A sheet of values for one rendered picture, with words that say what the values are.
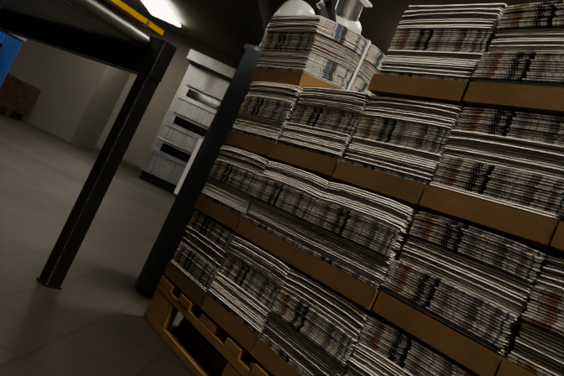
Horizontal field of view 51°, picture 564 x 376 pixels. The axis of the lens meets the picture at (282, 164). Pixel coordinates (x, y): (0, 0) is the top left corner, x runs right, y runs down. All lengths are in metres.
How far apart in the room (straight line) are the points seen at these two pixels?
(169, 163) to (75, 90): 2.78
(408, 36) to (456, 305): 0.68
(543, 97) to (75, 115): 10.73
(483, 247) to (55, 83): 11.02
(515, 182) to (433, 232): 0.18
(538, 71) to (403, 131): 0.31
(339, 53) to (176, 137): 8.02
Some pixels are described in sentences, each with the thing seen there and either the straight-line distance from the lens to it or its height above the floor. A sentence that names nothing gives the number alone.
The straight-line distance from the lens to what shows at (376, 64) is 1.92.
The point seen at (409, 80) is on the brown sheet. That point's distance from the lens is 1.37.
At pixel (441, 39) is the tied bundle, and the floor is 0.98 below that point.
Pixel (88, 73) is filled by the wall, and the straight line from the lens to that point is 11.62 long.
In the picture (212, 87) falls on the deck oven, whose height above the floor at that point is 1.84.
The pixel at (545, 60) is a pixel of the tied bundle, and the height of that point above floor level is 0.93.
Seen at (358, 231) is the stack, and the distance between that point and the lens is 1.28.
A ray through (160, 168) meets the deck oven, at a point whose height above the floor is 0.29.
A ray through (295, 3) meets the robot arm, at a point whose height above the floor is 1.24.
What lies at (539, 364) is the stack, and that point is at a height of 0.44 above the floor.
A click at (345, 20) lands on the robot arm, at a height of 1.24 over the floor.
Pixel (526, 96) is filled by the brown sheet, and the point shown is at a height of 0.86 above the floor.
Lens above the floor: 0.48
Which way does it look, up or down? 4 degrees up
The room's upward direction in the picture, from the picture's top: 25 degrees clockwise
